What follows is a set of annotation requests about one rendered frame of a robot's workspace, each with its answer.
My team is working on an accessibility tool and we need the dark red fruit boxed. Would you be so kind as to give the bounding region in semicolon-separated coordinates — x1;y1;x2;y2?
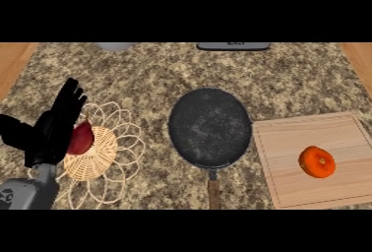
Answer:
65;120;96;156

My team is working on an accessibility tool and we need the dark grey flat appliance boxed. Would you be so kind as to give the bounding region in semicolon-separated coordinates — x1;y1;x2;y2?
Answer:
196;42;271;52

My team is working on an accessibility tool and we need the black frying pan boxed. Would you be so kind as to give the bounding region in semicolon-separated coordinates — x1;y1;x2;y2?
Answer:
167;87;252;211

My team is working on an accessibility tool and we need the pale grey round object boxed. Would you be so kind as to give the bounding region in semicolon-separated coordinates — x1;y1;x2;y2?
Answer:
94;42;137;52

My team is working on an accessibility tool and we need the pale wicker basket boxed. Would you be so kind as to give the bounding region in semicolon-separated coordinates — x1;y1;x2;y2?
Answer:
28;100;146;211

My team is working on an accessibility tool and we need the pale wooden cutting board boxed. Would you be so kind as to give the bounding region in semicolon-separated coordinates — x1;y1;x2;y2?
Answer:
251;110;372;211

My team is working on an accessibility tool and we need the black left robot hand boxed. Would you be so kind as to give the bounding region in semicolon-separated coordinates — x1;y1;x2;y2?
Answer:
0;77;88;168

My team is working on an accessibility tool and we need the orange squash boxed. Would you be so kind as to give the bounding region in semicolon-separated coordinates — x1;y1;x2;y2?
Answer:
298;145;336;179

